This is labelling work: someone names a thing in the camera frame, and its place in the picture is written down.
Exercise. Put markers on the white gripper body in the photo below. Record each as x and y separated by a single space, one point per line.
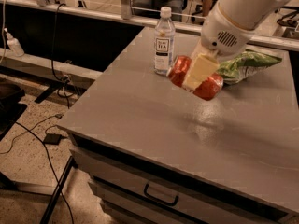
222 32

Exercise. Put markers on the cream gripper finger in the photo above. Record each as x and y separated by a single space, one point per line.
201 68
200 49

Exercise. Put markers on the red coke can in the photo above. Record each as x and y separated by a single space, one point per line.
207 90

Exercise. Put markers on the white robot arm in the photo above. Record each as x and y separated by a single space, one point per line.
249 13

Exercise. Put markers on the clear tea water bottle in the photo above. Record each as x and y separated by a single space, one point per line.
164 35

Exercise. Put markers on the green chip bag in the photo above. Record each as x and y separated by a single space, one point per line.
245 65

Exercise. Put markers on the grey drawer cabinet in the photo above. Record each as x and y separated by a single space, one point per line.
231 160

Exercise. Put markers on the black power adapter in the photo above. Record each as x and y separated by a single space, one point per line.
52 139

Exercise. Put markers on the small white squeeze bottle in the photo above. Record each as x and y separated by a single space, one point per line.
14 44

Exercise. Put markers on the metal railing frame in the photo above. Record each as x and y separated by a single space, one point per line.
127 16

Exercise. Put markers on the black drawer handle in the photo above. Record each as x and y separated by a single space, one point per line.
160 196

